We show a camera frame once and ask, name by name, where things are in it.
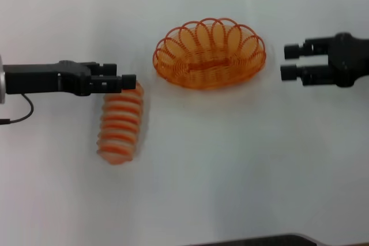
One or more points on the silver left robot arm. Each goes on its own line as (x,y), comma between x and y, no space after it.
(2,80)

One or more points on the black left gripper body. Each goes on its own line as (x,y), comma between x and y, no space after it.
(43,77)

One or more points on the orange woven plastic basket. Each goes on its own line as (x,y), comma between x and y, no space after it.
(207,56)

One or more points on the orange striped toy shrimp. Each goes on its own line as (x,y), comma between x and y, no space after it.
(121,122)

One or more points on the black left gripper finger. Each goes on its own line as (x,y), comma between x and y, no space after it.
(115,83)
(106,69)

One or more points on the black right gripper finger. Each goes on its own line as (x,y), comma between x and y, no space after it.
(305,48)
(305,74)

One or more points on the dark robot torso edge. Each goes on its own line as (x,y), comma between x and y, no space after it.
(259,240)

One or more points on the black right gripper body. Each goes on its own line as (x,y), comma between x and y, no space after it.
(351,58)

